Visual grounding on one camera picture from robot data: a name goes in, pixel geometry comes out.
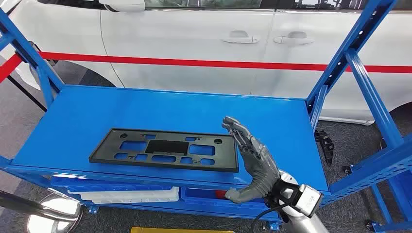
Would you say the white car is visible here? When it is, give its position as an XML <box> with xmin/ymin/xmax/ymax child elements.
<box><xmin>0</xmin><ymin>0</ymin><xmax>412</xmax><ymax>126</ymax></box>

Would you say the blue metal shelf rack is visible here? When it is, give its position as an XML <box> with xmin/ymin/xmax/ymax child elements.
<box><xmin>0</xmin><ymin>0</ymin><xmax>412</xmax><ymax>233</ymax></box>

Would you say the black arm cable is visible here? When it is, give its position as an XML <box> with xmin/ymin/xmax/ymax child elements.
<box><xmin>254</xmin><ymin>180</ymin><xmax>298</xmax><ymax>226</ymax></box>

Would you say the black plastic bracket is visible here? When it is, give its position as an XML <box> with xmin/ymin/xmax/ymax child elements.
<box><xmin>314</xmin><ymin>129</ymin><xmax>335</xmax><ymax>167</ymax></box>

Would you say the red barrier belt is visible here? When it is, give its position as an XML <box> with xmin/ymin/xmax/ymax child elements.
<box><xmin>0</xmin><ymin>51</ymin><xmax>412</xmax><ymax>84</ymax></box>

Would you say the chrome stanchion base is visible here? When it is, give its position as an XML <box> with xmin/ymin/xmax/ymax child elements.
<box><xmin>0</xmin><ymin>190</ymin><xmax>83</xmax><ymax>233</ymax></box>

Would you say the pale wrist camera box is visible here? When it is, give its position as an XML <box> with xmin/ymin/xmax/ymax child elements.
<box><xmin>294</xmin><ymin>184</ymin><xmax>323</xmax><ymax>218</ymax></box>

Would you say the white plastic tray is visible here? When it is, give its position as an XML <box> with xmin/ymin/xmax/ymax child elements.
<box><xmin>77</xmin><ymin>187</ymin><xmax>180</xmax><ymax>204</ymax></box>

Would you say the black plastic panel part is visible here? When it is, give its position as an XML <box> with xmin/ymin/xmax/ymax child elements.
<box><xmin>89</xmin><ymin>128</ymin><xmax>240</xmax><ymax>173</ymax></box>

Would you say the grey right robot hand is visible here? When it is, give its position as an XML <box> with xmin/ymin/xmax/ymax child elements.
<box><xmin>221</xmin><ymin>116</ymin><xmax>281</xmax><ymax>204</ymax></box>

